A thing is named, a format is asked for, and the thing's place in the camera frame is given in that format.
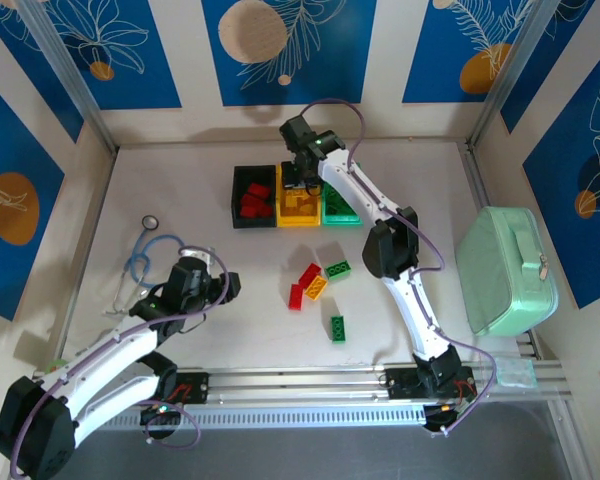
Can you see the aluminium frame post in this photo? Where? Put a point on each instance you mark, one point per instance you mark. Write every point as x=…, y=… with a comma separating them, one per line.
x=511, y=75
x=71, y=75

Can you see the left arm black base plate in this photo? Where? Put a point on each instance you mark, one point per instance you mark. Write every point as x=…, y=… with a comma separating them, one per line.
x=195, y=387

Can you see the green wide lego brick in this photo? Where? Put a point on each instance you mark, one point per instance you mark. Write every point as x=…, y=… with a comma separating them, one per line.
x=338, y=270
x=336, y=202

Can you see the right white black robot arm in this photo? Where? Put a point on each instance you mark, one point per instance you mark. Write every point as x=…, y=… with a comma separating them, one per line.
x=355, y=185

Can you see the mint green zip case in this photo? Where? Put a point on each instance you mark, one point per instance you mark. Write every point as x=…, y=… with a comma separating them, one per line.
x=505, y=270

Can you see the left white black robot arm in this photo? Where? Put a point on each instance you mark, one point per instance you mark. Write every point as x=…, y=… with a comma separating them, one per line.
x=105, y=350

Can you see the clear plastic packet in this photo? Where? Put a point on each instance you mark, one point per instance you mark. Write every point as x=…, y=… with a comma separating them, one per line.
x=520, y=372

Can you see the yellow plastic bin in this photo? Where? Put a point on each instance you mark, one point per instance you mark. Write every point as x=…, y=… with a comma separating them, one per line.
x=300, y=223

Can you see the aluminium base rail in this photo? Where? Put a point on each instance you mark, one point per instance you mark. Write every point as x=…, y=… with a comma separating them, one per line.
x=300, y=382

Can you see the long red lego brick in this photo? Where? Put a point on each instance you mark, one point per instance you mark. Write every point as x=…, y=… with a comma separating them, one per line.
x=310, y=274

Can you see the green round object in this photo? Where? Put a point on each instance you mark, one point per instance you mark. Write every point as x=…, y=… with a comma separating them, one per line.
x=56, y=366

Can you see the blue stethoscope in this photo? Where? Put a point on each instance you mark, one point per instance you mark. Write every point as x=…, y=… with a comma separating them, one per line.
x=150, y=222

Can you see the green plastic bin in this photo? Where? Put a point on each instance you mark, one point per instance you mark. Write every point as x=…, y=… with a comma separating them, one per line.
x=340, y=220

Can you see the long green lego brick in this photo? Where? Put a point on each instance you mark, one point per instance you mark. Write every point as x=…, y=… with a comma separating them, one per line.
x=338, y=329

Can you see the black plastic bin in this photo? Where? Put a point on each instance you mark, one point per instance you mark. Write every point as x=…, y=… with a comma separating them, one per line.
x=242, y=177

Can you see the black controller board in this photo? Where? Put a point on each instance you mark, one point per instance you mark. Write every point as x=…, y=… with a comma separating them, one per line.
x=160, y=411

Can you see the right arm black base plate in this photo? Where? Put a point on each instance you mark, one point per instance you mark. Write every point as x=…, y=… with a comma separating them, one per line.
x=402, y=382

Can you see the long yellow lego brick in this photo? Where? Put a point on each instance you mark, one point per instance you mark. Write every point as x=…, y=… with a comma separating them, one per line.
x=316, y=288
x=294, y=201

